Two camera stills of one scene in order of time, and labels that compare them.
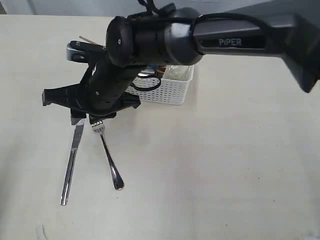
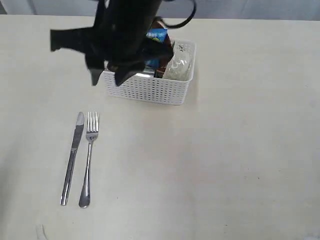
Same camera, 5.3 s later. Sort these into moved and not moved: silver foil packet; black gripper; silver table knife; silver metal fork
Moved: black gripper; silver metal fork
Not moved: silver foil packet; silver table knife
